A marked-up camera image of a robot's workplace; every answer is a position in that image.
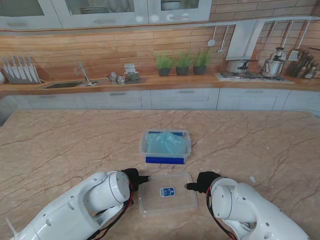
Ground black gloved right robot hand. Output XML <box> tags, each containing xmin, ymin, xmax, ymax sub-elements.
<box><xmin>183</xmin><ymin>171</ymin><xmax>223</xmax><ymax>195</ymax></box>

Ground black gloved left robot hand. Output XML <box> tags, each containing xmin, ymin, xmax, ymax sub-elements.
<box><xmin>120</xmin><ymin>167</ymin><xmax>152</xmax><ymax>193</ymax></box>

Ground clear plastic crate blue clips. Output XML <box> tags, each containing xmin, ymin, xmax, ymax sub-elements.
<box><xmin>139</xmin><ymin>128</ymin><xmax>192</xmax><ymax>166</ymax></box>

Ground clear plastic lid blue label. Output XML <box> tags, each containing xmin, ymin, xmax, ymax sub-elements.
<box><xmin>138</xmin><ymin>171</ymin><xmax>199</xmax><ymax>217</ymax></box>

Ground clear plastic bag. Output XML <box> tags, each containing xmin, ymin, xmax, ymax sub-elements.
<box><xmin>145</xmin><ymin>132</ymin><xmax>188</xmax><ymax>155</ymax></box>

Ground grey base cabinets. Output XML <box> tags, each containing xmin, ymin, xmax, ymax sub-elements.
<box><xmin>0</xmin><ymin>88</ymin><xmax>320</xmax><ymax>111</ymax></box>

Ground stack of plates with cups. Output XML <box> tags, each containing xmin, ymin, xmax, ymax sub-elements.
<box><xmin>123</xmin><ymin>63</ymin><xmax>141</xmax><ymax>82</ymax></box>

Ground wooden kitchen countertop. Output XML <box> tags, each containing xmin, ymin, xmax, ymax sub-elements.
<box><xmin>0</xmin><ymin>72</ymin><xmax>320</xmax><ymax>99</ymax></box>

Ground dark kitchen sink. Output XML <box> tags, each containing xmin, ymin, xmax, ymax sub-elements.
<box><xmin>44</xmin><ymin>81</ymin><xmax>85</xmax><ymax>90</ymax></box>

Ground steel kitchen faucet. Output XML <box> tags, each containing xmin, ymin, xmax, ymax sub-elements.
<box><xmin>74</xmin><ymin>61</ymin><xmax>98</xmax><ymax>87</ymax></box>

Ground knife block with knives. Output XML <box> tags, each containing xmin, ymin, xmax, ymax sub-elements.
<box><xmin>1</xmin><ymin>56</ymin><xmax>42</xmax><ymax>85</ymax></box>

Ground plates stacked inside cabinet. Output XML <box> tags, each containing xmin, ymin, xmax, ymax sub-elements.
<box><xmin>79</xmin><ymin>6</ymin><xmax>111</xmax><ymax>15</ymax></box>

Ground bowl inside cabinet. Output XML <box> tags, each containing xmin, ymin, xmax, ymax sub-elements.
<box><xmin>160</xmin><ymin>0</ymin><xmax>182</xmax><ymax>11</ymax></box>

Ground red black left arm cable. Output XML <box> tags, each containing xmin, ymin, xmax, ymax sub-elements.
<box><xmin>94</xmin><ymin>179</ymin><xmax>136</xmax><ymax>240</ymax></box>

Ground red black arm cable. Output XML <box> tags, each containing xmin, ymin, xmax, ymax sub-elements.
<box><xmin>205</xmin><ymin>187</ymin><xmax>239</xmax><ymax>240</ymax></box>
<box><xmin>94</xmin><ymin>179</ymin><xmax>136</xmax><ymax>240</ymax></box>

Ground red black right arm cable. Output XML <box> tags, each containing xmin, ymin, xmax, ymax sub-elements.
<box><xmin>205</xmin><ymin>187</ymin><xmax>239</xmax><ymax>240</ymax></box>

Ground grey glass-door wall cabinets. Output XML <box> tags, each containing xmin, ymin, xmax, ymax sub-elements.
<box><xmin>0</xmin><ymin>0</ymin><xmax>213</xmax><ymax>30</ymax></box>

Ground hanging copper-handled utensil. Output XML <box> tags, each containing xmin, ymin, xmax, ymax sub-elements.
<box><xmin>279</xmin><ymin>21</ymin><xmax>295</xmax><ymax>50</ymax></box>
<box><xmin>264</xmin><ymin>21</ymin><xmax>278</xmax><ymax>43</ymax></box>

